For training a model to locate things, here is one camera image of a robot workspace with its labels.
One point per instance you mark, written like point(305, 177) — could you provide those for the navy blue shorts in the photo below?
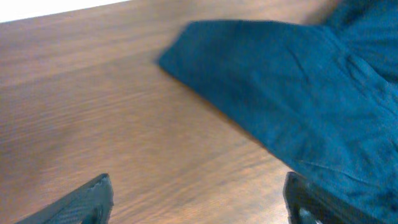
point(322, 98)

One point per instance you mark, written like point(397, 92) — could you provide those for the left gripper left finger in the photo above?
point(89, 204)

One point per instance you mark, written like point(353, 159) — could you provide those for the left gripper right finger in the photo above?
point(307, 203)

